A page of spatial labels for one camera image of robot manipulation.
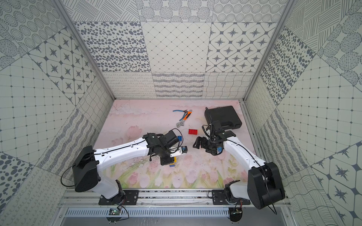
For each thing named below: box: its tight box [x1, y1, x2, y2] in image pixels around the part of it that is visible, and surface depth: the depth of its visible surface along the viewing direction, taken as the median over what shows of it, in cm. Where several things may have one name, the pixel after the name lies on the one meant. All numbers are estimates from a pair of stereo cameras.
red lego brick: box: [188, 129, 198, 135], surface depth 101 cm
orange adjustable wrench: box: [176, 109, 193, 128], surface depth 109 cm
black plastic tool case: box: [204, 105, 243, 130], surface depth 108 cm
